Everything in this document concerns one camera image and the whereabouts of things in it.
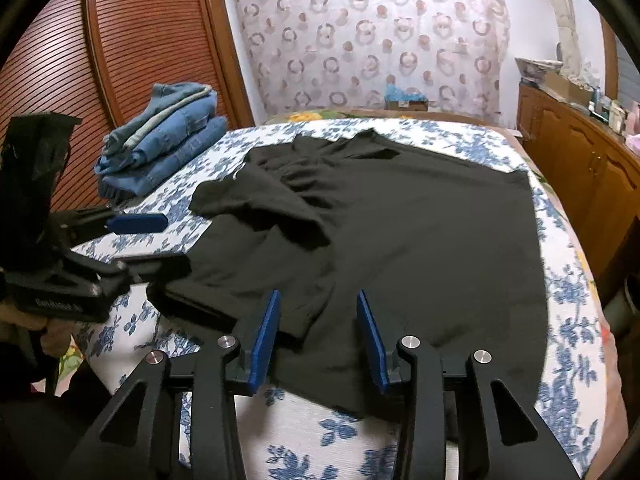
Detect brown cardboard box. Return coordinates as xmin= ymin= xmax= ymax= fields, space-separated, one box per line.
xmin=542 ymin=70 xmax=592 ymax=104

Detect circle patterned curtain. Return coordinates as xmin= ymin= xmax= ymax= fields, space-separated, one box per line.
xmin=222 ymin=0 xmax=513 ymax=126

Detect patterned basket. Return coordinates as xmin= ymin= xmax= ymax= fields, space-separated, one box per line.
xmin=515 ymin=57 xmax=564 ymax=84

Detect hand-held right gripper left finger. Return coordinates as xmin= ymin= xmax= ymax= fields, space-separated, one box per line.
xmin=65 ymin=289 xmax=283 ymax=480

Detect black pants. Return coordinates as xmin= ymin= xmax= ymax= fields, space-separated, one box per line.
xmin=147 ymin=129 xmax=550 ymax=418

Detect colourful flower blanket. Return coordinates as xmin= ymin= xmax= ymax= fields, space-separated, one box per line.
xmin=262 ymin=107 xmax=632 ymax=421

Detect blue floral white bedspread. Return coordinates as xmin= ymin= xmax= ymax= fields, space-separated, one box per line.
xmin=70 ymin=120 xmax=608 ymax=480

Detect person's left hand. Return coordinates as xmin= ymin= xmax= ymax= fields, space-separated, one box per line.
xmin=0 ymin=305 xmax=78 ymax=361

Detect person's left forearm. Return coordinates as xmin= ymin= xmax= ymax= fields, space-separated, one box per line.
xmin=0 ymin=330 xmax=116 ymax=480

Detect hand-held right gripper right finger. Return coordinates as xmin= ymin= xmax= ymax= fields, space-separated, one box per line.
xmin=356 ymin=289 xmax=583 ymax=480

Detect dark blue folded jeans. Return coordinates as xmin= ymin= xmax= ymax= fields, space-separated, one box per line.
xmin=95 ymin=117 xmax=228 ymax=206

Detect wooden cabinet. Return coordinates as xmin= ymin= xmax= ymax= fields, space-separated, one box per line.
xmin=515 ymin=82 xmax=640 ymax=306

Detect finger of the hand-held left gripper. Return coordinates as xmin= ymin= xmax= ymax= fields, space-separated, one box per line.
xmin=115 ymin=253 xmax=194 ymax=284
xmin=50 ymin=210 xmax=169 ymax=242

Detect brown louvered wardrobe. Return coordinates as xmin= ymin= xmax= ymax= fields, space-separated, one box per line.
xmin=0 ymin=0 xmax=256 ymax=211

